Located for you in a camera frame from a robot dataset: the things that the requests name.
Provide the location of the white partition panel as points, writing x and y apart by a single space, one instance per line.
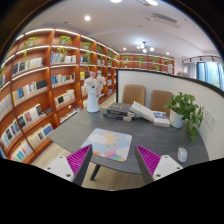
203 102

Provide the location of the orange wooden bookshelf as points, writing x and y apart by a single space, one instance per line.
42 84

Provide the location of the upper dark book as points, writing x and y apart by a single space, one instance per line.
120 109

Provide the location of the dark book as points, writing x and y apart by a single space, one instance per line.
120 109
118 117

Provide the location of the tan chair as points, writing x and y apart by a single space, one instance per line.
158 99
133 93

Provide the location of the green potted plant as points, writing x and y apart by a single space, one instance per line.
184 104

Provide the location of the white blue book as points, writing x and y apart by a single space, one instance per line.
161 119

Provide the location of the colourful sun mouse pad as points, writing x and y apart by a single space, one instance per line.
109 144

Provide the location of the right tan chair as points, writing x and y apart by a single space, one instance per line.
158 99

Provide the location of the white vase with flowers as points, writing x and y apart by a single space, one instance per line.
93 86

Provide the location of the grey table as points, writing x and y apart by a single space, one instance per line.
162 140

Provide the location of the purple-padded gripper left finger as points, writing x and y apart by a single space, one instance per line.
73 167

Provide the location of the lower dark book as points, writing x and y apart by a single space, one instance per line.
118 117

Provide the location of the left tan chair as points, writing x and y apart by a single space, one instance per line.
133 93

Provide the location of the ceiling chandelier lamp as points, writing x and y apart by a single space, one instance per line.
144 47

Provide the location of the open white book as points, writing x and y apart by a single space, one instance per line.
143 111

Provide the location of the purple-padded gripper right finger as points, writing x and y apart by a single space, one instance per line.
153 166

